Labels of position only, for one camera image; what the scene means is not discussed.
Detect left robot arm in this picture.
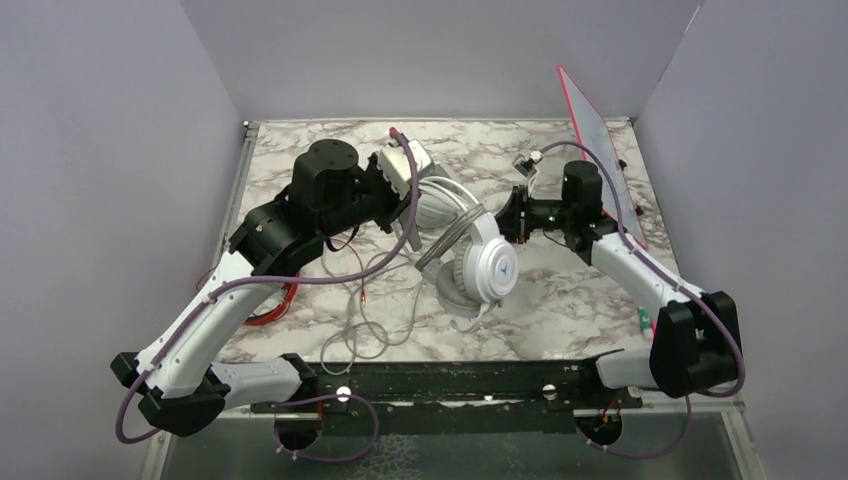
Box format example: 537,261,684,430
111,131,425,437

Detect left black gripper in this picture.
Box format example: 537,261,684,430
319,151,422,238

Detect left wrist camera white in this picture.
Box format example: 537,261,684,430
376,140,434,199

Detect grey cable with usb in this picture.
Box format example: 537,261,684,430
319,231,432,376

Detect white green marker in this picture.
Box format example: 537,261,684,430
638,308,654,340

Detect grey headset cable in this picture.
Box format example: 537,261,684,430
413,201,488,273

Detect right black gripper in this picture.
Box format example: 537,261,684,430
477,184,576,244

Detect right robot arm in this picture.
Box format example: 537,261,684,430
495,161,744,407

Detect white gaming headset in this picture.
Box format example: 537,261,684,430
415,177,519,333

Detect pink-framed whiteboard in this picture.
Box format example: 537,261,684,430
557,65,647,247

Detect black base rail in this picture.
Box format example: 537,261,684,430
250,360,642,436

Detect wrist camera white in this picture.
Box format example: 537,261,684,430
376,140,434,199
512,150,544,193

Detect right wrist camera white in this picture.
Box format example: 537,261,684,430
512,150,544,193

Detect red headphones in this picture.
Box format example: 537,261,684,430
244,283,298,327

